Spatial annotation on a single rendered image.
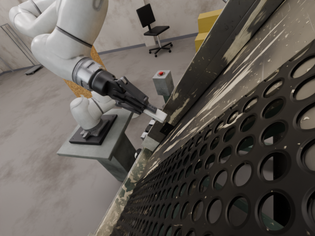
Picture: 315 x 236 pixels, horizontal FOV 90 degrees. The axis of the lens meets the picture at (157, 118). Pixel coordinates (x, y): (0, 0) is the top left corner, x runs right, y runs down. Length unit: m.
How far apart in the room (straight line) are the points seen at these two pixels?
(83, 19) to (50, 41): 0.11
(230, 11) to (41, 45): 0.48
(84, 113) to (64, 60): 0.73
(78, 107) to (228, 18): 1.06
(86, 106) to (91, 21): 0.78
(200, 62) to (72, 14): 0.35
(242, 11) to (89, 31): 0.38
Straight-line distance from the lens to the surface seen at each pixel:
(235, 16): 0.35
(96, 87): 0.50
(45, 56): 0.57
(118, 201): 0.78
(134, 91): 0.46
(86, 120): 1.25
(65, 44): 0.53
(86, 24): 0.53
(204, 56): 0.38
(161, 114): 0.49
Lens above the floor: 1.56
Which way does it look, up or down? 42 degrees down
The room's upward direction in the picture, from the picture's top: 21 degrees counter-clockwise
